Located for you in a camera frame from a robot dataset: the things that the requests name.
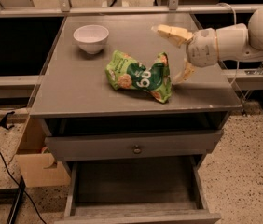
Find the green rice chip bag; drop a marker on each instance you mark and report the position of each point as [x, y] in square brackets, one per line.
[124, 72]

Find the grey open middle drawer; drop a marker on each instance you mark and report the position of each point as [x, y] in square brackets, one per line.
[162, 190]

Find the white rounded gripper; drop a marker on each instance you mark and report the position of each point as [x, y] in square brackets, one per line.
[201, 48]

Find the round brass drawer knob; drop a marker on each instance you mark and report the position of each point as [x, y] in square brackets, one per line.
[137, 150]

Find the white ceramic bowl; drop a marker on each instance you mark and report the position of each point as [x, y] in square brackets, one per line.
[91, 38]

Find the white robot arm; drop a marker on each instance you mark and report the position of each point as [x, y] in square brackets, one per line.
[239, 42]

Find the grey top drawer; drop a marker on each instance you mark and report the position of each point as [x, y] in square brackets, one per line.
[120, 146]

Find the grey wooden nightstand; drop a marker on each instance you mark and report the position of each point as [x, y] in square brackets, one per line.
[99, 98]

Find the brown cardboard box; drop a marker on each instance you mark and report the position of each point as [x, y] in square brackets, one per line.
[37, 165]

